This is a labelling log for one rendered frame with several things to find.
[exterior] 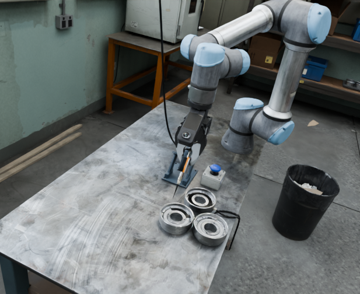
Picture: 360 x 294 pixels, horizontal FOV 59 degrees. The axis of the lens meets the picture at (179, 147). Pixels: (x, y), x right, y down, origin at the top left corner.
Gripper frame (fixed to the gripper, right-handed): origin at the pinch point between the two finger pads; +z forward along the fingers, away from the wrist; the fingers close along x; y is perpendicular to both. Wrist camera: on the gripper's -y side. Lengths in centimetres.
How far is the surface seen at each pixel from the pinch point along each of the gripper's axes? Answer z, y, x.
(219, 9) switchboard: 1, 374, 95
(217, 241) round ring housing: 14.1, -12.2, -17.2
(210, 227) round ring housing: 15.7, -6.3, -13.4
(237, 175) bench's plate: 17.2, 28.1, -14.5
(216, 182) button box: 14.0, 14.3, -8.9
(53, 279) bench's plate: 16.7, -41.9, 15.6
